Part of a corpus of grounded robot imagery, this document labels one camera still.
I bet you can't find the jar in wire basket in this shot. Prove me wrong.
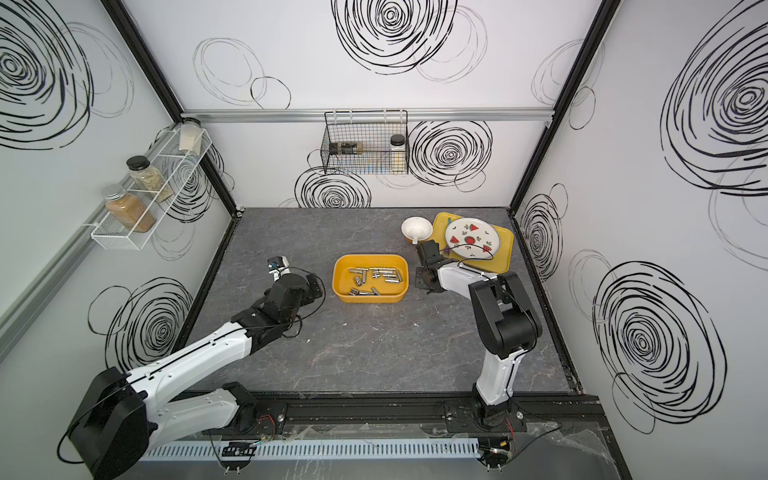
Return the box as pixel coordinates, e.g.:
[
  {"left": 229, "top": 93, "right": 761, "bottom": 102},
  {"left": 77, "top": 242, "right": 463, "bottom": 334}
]
[{"left": 389, "top": 133, "right": 407, "bottom": 175}]

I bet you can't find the aluminium wall rail back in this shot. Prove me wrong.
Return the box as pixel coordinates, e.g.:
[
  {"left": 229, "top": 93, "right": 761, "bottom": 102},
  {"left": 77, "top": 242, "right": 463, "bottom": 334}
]
[{"left": 181, "top": 107, "right": 554, "bottom": 123}]

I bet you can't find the white wire wall shelf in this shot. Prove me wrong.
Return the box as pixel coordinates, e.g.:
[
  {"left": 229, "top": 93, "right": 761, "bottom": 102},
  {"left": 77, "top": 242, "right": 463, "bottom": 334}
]
[{"left": 91, "top": 123, "right": 213, "bottom": 261}]

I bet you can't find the large silver socket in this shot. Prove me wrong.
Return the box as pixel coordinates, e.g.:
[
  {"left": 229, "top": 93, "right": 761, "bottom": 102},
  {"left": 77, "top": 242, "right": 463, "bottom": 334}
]
[{"left": 349, "top": 288, "right": 379, "bottom": 296}]

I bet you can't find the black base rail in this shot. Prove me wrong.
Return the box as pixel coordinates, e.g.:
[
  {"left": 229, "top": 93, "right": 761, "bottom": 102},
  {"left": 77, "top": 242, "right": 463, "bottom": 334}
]
[{"left": 202, "top": 392, "right": 607, "bottom": 438}]

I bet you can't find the orange white bowl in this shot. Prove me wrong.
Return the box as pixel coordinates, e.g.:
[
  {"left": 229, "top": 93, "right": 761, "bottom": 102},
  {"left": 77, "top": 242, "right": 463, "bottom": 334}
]
[{"left": 401, "top": 216, "right": 433, "bottom": 245}]

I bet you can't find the watermelon pattern plate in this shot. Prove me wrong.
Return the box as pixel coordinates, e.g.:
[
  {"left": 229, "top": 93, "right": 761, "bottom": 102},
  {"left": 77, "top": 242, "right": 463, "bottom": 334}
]
[{"left": 444, "top": 218, "right": 501, "bottom": 260}]

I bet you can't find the aluminium wall rail left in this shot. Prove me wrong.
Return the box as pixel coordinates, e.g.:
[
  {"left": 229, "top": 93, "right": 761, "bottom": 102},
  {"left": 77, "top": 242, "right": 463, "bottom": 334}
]
[{"left": 1, "top": 204, "right": 107, "bottom": 363}]

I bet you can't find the white jar on shelf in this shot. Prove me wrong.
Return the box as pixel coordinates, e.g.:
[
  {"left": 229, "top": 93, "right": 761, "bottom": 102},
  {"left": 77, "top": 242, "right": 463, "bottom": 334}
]
[{"left": 178, "top": 117, "right": 203, "bottom": 156}]

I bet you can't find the brown spice jar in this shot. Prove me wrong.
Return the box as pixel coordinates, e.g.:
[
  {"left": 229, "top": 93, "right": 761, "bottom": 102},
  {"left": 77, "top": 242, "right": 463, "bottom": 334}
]
[{"left": 101, "top": 184, "right": 156, "bottom": 233}]

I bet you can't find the black wire basket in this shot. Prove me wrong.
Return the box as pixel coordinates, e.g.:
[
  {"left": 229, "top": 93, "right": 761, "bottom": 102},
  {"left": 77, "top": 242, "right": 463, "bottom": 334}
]
[{"left": 320, "top": 120, "right": 410, "bottom": 175}]

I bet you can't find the white slotted cable duct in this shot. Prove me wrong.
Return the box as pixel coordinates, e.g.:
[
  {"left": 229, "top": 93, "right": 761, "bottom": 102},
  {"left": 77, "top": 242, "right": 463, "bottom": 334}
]
[{"left": 141, "top": 438, "right": 481, "bottom": 462}]

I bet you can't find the black corner frame post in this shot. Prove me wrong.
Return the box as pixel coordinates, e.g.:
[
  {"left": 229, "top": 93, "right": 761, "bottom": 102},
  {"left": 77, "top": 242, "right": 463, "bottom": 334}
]
[{"left": 509, "top": 0, "right": 621, "bottom": 216}]

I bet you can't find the yellow storage box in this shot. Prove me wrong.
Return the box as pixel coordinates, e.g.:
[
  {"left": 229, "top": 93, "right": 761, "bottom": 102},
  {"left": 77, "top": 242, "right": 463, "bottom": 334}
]
[{"left": 332, "top": 254, "right": 409, "bottom": 304}]

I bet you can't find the aluminium wall rail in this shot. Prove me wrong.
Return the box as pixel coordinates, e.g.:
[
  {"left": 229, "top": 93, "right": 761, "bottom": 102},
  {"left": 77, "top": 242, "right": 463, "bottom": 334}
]
[
  {"left": 1, "top": 204, "right": 107, "bottom": 363},
  {"left": 181, "top": 107, "right": 554, "bottom": 123}
]

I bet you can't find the green herb jar black lid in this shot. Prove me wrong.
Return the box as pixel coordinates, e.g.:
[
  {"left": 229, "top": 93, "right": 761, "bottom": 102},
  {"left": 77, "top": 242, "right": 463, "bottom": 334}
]
[{"left": 126, "top": 155, "right": 174, "bottom": 203}]

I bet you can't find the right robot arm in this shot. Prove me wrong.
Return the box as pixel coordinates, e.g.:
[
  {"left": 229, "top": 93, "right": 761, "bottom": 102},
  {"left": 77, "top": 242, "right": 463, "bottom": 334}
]
[{"left": 416, "top": 240, "right": 542, "bottom": 430}]

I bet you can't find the dark item in basket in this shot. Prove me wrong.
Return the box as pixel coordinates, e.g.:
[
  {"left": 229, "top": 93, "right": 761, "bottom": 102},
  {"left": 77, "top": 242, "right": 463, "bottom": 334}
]
[{"left": 328, "top": 141, "right": 364, "bottom": 156}]

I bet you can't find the yellow serving tray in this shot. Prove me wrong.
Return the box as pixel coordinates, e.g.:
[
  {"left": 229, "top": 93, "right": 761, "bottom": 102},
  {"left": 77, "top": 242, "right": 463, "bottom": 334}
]
[{"left": 430, "top": 212, "right": 514, "bottom": 274}]

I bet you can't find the left corner frame post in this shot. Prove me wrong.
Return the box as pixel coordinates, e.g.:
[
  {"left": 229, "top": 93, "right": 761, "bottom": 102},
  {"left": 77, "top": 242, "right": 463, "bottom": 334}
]
[{"left": 100, "top": 0, "right": 240, "bottom": 218}]

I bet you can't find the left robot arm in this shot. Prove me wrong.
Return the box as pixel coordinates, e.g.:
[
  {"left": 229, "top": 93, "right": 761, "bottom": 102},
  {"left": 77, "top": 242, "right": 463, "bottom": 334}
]
[{"left": 63, "top": 257, "right": 327, "bottom": 479}]

